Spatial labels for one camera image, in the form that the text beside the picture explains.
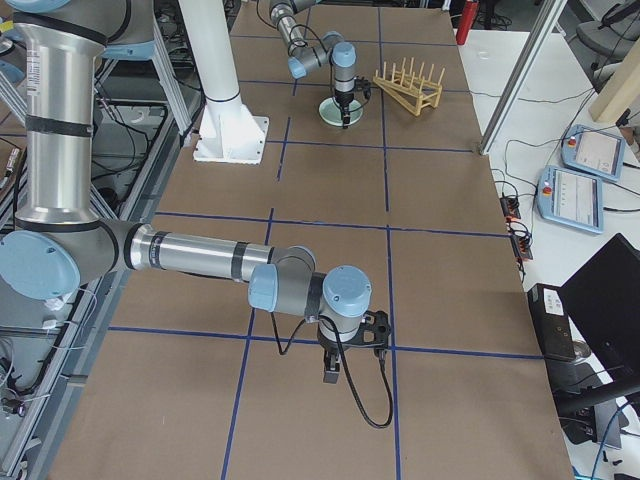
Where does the light green round plate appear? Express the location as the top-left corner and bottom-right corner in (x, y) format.
(318, 97), (363, 128)

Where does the wooden dish rack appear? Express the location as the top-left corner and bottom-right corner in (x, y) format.
(373, 57), (445, 117)

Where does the red fire extinguisher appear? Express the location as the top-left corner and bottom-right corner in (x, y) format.
(456, 0), (479, 46)

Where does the black orange connector strip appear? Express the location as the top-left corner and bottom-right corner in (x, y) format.
(500, 195), (533, 262)

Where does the lower blue teach pendant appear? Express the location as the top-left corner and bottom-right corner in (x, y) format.
(536, 165), (604, 234)

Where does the blue teach pendant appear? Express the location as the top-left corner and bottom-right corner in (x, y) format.
(536, 165), (604, 234)
(561, 124), (626, 181)

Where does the upper blue teach pendant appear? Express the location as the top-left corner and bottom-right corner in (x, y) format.
(561, 124), (626, 181)

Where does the black office chair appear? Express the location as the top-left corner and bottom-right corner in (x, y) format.
(576, 1), (639, 73)

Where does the black laptop computer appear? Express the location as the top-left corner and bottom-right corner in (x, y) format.
(527, 233), (639, 378)

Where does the wooden beam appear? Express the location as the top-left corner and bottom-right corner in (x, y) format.
(589, 41), (640, 123)

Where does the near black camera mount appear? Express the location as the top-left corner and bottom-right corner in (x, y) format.
(347, 310), (392, 350)

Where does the near black looping cable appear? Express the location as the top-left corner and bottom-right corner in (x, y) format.
(269, 309), (395, 429)

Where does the white pedestal column base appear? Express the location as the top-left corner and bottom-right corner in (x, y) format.
(179, 0), (269, 165)

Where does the aluminium frame post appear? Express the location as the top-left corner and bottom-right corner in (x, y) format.
(479, 0), (567, 155)

